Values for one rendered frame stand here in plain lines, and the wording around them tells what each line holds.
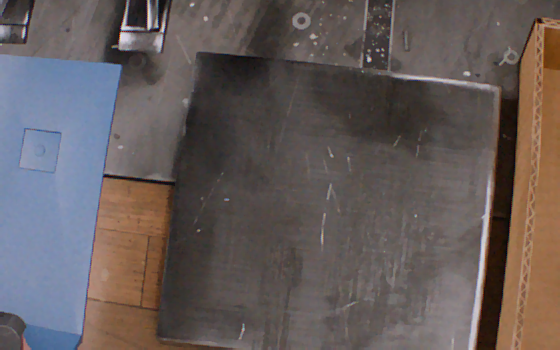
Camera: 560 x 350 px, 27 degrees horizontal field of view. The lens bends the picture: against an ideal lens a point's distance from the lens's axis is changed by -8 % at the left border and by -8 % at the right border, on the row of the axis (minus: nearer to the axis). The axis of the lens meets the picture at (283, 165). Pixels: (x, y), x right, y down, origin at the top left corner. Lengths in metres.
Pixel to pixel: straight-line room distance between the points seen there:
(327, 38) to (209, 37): 0.07
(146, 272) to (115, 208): 0.04
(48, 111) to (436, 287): 0.22
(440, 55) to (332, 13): 0.07
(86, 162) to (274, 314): 0.13
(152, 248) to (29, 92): 0.12
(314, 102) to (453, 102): 0.08
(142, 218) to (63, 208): 0.10
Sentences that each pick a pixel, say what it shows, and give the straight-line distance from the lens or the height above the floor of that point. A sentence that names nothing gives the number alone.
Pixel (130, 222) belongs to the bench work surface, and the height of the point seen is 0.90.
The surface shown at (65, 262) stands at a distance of 0.59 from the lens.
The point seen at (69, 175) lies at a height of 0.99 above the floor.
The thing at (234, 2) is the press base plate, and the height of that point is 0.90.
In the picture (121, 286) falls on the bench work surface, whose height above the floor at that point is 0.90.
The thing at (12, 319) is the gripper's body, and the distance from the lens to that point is 0.47.
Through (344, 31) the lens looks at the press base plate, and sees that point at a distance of 0.70.
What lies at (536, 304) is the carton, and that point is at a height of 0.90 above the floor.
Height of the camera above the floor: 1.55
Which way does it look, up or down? 75 degrees down
